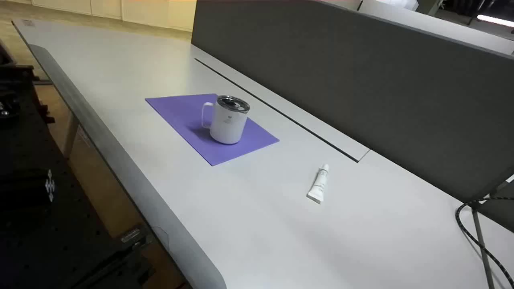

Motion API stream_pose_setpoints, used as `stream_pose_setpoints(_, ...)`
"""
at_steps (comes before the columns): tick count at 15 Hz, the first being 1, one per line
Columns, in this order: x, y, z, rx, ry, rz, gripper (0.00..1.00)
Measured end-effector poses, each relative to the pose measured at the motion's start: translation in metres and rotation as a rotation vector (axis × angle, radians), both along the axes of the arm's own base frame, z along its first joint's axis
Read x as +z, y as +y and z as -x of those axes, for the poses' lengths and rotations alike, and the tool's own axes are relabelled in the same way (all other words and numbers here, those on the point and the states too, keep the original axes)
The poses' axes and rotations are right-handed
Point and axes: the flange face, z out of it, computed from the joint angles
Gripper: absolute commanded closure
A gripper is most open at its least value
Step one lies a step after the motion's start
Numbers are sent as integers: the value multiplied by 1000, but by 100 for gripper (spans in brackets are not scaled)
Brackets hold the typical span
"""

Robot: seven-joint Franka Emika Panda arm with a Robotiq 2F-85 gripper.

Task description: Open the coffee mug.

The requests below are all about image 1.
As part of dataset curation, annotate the black cable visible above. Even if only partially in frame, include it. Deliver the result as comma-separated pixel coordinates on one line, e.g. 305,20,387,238
454,201,514,289

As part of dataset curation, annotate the dark grey desk divider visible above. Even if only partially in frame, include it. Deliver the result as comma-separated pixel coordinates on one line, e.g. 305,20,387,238
193,0,514,230

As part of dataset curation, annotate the black perforated board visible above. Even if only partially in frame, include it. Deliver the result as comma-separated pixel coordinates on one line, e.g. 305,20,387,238
0,53,152,289

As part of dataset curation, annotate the white tube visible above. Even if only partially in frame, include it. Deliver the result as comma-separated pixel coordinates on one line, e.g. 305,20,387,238
307,164,329,204

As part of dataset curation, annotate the grey cable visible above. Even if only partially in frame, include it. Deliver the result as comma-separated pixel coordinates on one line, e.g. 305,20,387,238
470,207,496,289

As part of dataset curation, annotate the purple place mat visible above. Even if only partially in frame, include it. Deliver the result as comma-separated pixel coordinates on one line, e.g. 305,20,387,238
146,93,278,166

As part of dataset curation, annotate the black mug lid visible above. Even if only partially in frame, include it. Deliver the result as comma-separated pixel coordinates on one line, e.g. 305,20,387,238
217,95,250,114

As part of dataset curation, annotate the table leg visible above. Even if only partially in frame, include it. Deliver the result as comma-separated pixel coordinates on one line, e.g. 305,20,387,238
62,114,78,159

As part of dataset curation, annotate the white coffee mug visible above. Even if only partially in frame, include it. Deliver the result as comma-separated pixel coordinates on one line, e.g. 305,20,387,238
201,100,249,145

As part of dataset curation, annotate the grey cable tray cover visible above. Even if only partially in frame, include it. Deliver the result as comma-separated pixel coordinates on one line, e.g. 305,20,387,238
191,47,369,162

